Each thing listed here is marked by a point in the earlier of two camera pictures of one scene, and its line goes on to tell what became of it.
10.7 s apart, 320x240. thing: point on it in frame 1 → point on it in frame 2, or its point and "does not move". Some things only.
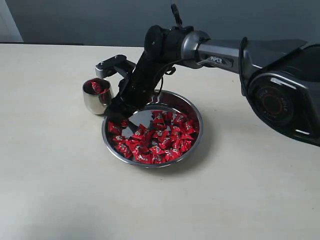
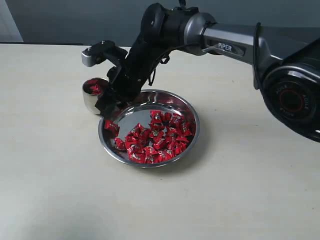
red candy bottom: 143,157 → 137,154
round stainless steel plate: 169,129 does not move
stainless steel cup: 97,93 does not move
